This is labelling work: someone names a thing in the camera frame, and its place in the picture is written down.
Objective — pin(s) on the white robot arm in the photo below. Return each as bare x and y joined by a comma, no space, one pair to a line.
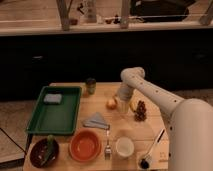
191,122

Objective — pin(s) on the white cup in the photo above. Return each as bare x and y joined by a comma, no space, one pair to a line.
124,147

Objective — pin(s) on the dark red grapes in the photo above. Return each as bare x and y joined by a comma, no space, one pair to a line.
140,112

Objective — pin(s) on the wooden shelf with clutter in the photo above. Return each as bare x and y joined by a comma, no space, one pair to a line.
39,17

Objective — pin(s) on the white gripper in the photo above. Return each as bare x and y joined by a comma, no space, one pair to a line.
125,93

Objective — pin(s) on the green plastic tray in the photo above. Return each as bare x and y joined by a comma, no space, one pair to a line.
56,119

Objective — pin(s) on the orange apple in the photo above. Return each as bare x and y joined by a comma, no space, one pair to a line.
111,104

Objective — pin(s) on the grey folded cloth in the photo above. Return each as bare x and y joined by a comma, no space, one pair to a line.
96,120

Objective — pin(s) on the red orange bowl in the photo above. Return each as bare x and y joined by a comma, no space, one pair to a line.
85,146

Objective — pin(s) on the green jar with lid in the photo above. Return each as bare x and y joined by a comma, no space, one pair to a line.
90,85

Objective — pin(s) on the silver fork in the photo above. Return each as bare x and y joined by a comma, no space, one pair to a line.
107,150

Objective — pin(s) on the black white brush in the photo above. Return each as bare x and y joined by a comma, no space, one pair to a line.
145,161

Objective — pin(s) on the green cucumber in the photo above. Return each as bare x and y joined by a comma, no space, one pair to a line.
50,148

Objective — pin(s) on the yellow banana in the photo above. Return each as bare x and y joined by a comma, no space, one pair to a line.
133,105

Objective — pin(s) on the dark brown bowl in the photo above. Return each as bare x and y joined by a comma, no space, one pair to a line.
38,152

